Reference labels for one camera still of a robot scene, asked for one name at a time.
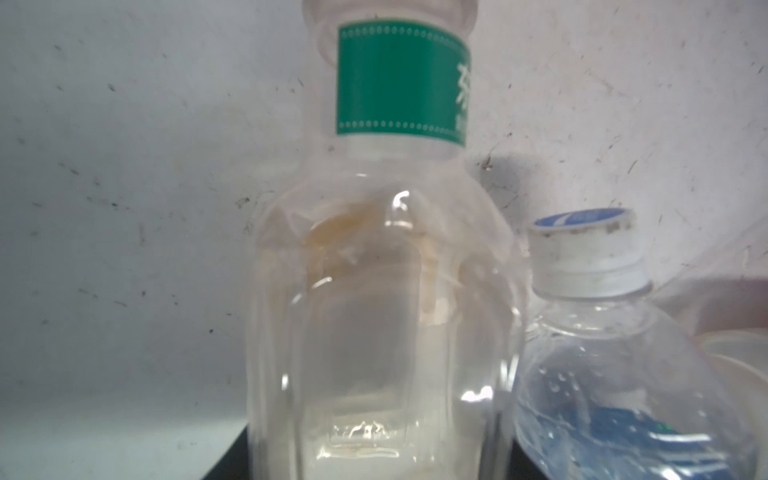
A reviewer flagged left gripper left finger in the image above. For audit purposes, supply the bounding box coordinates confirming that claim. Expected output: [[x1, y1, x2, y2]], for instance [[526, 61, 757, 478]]
[[203, 428, 249, 480]]

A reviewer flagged green cap clear bottle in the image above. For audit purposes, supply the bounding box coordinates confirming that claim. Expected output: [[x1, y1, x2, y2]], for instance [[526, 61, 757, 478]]
[[246, 1, 527, 479]]

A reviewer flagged yellow cap clear bottle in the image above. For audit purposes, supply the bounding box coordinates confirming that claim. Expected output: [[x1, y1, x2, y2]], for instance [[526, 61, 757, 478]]
[[652, 217, 767, 479]]

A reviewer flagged blue label front bottle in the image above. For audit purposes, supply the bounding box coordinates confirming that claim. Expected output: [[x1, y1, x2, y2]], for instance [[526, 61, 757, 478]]
[[513, 208, 758, 479]]

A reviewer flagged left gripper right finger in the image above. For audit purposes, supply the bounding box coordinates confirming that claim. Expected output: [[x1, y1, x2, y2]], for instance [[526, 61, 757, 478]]
[[508, 441, 547, 480]]

